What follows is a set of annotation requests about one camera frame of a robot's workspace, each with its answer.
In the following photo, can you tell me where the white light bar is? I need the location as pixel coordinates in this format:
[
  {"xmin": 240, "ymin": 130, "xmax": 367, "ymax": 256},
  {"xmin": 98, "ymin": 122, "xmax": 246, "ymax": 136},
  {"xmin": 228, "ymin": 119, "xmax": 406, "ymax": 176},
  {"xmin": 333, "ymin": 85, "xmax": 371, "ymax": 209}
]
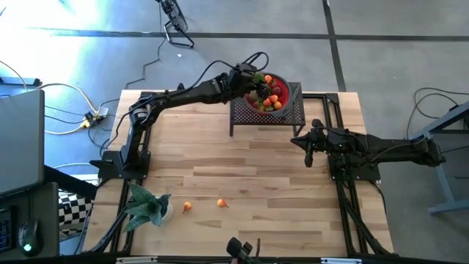
[
  {"xmin": 320, "ymin": 257, "xmax": 363, "ymax": 264},
  {"xmin": 116, "ymin": 256, "xmax": 158, "ymax": 264}
]

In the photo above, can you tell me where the black floor cable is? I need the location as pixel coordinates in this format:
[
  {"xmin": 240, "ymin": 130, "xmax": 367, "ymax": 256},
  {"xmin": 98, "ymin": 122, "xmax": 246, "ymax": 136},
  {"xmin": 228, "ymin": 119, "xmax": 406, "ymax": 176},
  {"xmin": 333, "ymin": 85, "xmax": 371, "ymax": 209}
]
[{"xmin": 405, "ymin": 87, "xmax": 469, "ymax": 150}]

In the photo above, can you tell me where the black computer mouse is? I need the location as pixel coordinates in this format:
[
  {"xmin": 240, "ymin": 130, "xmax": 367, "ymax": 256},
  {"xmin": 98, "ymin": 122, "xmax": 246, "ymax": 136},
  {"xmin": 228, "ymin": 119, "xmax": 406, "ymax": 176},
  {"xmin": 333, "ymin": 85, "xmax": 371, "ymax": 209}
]
[{"xmin": 17, "ymin": 219, "xmax": 42, "ymax": 257}]

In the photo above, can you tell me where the black aluminium table frame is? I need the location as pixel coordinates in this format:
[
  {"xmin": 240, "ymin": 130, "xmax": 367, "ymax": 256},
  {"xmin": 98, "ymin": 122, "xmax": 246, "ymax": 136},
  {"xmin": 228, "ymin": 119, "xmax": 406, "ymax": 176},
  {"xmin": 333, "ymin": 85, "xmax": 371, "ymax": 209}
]
[{"xmin": 82, "ymin": 90, "xmax": 395, "ymax": 257}]

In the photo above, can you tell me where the black white checkered board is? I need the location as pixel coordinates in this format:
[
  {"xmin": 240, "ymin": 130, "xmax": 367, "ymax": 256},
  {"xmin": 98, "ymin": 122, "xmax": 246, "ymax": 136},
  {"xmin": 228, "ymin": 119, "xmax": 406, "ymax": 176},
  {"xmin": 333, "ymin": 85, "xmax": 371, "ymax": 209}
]
[{"xmin": 58, "ymin": 190, "xmax": 95, "ymax": 235}]

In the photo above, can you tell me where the black fan cable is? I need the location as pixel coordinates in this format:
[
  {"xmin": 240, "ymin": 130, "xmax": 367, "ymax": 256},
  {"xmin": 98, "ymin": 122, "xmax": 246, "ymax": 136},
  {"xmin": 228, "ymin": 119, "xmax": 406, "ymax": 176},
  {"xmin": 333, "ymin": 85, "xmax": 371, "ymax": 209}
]
[{"xmin": 98, "ymin": 3, "xmax": 164, "ymax": 111}]

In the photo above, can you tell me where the red collapsible colander bowl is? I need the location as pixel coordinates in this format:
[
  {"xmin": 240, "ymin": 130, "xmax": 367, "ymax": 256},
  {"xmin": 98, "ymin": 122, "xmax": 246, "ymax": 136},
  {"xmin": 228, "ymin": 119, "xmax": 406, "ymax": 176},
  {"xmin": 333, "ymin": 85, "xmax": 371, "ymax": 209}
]
[{"xmin": 243, "ymin": 71, "xmax": 295, "ymax": 118}]

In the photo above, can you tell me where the yellow floor cable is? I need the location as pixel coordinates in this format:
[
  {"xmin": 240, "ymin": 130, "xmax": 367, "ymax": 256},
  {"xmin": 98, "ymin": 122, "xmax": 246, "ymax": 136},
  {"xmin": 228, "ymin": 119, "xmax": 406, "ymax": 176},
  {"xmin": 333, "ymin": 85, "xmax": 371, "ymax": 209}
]
[{"xmin": 36, "ymin": 83, "xmax": 100, "ymax": 136}]

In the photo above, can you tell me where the black floor fan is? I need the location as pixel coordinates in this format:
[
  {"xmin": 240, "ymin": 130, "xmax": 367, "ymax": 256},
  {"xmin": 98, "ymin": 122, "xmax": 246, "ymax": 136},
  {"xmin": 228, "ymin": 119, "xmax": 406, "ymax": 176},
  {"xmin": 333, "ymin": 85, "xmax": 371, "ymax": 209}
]
[{"xmin": 155, "ymin": 0, "xmax": 196, "ymax": 50}]

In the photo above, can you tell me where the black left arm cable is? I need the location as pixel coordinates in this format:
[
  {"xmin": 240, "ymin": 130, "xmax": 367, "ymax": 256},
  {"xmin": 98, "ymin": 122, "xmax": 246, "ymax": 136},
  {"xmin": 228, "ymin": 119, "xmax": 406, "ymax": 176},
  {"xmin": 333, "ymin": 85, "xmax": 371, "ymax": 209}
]
[{"xmin": 97, "ymin": 51, "xmax": 270, "ymax": 162}]

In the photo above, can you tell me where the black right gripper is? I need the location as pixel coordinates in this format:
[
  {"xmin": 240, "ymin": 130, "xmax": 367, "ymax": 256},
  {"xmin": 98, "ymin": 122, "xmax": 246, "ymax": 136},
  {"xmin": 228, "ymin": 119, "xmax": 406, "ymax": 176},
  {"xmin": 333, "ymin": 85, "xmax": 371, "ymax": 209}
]
[{"xmin": 290, "ymin": 119, "xmax": 333, "ymax": 169}]

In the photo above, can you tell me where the black table-level camera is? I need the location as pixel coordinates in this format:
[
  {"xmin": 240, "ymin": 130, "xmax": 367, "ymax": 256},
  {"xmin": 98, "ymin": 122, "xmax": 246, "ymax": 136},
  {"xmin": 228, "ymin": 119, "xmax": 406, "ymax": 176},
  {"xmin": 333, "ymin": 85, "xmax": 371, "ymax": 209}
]
[{"xmin": 226, "ymin": 237, "xmax": 262, "ymax": 264}]

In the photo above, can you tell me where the green artificial potted plant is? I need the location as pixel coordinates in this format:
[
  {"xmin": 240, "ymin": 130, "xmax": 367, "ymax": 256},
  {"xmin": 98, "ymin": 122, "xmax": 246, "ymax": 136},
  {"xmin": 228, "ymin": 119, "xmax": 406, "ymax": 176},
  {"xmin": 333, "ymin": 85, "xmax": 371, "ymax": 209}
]
[{"xmin": 123, "ymin": 181, "xmax": 174, "ymax": 232}]

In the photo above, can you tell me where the grey metal table frame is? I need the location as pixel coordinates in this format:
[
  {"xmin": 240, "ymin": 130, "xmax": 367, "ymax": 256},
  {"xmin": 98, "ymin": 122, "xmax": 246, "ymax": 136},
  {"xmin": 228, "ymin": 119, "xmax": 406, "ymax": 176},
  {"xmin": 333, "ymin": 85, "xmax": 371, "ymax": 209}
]
[{"xmin": 406, "ymin": 102, "xmax": 469, "ymax": 216}]

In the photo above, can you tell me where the black keyboard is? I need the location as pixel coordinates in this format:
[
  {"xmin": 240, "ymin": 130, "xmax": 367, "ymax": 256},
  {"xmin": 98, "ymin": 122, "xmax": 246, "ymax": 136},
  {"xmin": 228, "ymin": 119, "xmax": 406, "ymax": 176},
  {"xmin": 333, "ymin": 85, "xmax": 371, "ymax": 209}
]
[{"xmin": 0, "ymin": 218, "xmax": 14, "ymax": 254}]

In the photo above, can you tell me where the black desk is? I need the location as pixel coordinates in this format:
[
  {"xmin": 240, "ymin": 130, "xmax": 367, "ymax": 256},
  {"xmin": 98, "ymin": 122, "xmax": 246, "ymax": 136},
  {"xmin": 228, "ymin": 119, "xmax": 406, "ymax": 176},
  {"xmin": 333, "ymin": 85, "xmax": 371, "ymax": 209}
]
[{"xmin": 0, "ymin": 181, "xmax": 60, "ymax": 260}]

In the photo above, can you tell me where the black perforated metal shelf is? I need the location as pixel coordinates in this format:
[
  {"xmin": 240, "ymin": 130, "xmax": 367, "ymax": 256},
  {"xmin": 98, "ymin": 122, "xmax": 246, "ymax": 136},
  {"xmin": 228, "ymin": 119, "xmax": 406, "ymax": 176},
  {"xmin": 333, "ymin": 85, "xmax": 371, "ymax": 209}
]
[{"xmin": 229, "ymin": 81, "xmax": 307, "ymax": 137}]

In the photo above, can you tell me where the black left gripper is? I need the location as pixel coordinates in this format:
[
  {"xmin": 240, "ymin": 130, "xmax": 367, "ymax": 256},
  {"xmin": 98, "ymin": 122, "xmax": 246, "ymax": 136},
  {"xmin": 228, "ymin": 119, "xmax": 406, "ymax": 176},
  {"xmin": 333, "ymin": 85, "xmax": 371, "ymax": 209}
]
[{"xmin": 229, "ymin": 62, "xmax": 273, "ymax": 102}]

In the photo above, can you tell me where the dark flat floor bar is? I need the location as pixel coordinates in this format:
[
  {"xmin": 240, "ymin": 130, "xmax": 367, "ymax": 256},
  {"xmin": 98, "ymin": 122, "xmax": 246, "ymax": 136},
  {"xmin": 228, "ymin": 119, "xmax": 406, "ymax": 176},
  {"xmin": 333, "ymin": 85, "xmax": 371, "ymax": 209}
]
[{"xmin": 0, "ymin": 76, "xmax": 42, "ymax": 88}]

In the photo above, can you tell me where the grey power strip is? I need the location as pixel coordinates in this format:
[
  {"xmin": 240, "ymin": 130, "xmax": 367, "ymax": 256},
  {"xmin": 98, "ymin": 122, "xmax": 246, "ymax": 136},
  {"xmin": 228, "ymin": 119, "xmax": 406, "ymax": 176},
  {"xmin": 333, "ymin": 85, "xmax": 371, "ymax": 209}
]
[{"xmin": 83, "ymin": 106, "xmax": 110, "ymax": 128}]

